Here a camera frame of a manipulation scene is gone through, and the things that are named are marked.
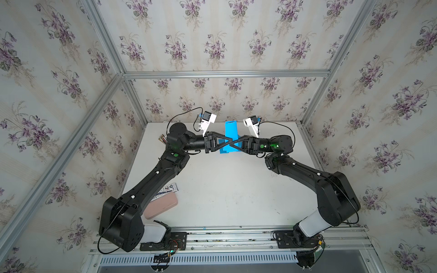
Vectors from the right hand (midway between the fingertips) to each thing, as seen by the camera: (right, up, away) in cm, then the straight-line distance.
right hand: (233, 148), depth 63 cm
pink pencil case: (-35, -29, +19) cm, 49 cm away
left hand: (-1, +1, -2) cm, 3 cm away
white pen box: (-31, -22, +25) cm, 45 cm away
